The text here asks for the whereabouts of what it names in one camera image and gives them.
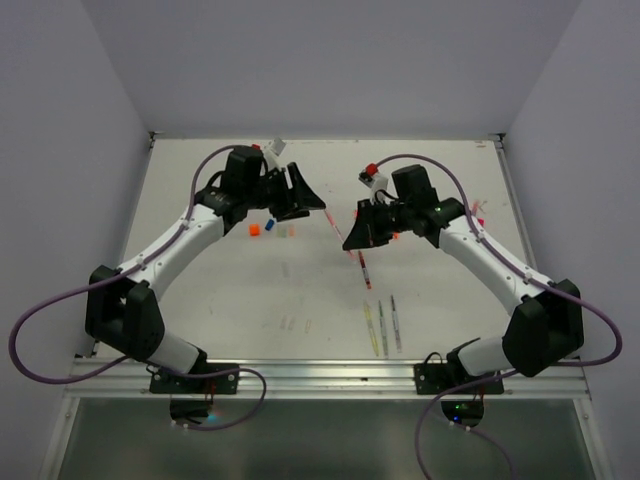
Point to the orange highlighter cap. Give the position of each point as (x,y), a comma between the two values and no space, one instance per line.
(254,230)

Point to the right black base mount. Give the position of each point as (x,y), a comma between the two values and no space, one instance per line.
(434,375)

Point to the grey thin pen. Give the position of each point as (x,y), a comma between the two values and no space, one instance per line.
(396,324)

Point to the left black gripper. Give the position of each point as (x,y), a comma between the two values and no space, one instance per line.
(305,198)

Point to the red ink pen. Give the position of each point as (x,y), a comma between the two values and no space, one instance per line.
(364,270)

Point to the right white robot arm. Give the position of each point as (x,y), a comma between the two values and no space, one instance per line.
(545,323)

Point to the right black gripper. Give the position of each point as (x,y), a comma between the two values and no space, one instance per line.
(365,231)

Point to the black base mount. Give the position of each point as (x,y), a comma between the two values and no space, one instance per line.
(434,375)
(208,379)

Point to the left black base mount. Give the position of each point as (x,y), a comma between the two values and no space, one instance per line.
(208,379)

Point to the yellow pen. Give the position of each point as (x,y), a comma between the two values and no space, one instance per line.
(370,328)
(383,330)

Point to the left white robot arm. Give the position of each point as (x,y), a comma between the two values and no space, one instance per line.
(123,309)

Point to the aluminium front rail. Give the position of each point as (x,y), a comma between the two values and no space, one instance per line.
(335,380)

